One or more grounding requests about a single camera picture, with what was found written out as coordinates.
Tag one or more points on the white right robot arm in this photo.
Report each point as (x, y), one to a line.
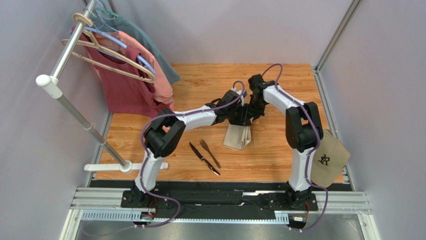
(303, 132)

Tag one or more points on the green wire hanger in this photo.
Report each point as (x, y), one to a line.
(107, 13)

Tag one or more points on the beige wooden hanger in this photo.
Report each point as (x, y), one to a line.
(94, 44)

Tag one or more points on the blue plastic hanger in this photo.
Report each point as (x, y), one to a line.
(140, 60)

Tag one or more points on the salmon pink t-shirt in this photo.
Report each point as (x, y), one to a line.
(163, 89)

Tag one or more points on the teal green shirt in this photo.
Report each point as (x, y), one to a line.
(123, 24)

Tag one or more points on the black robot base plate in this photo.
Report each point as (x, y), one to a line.
(274, 201)

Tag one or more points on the aluminium frame rail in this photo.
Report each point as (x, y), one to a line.
(104, 204)

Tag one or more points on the silver fork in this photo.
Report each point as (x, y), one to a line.
(206, 147)

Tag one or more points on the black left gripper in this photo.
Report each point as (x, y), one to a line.
(245, 119)

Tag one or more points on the silver table knife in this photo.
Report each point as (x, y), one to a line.
(204, 160)

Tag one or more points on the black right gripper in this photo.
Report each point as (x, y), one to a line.
(254, 111)

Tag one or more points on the dark red t-shirt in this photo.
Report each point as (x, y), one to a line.
(127, 95)

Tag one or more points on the beige baseball cap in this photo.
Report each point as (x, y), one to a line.
(329, 160)

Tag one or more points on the beige cloth napkin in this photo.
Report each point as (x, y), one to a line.
(237, 137)

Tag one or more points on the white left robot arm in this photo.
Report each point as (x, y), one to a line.
(161, 135)

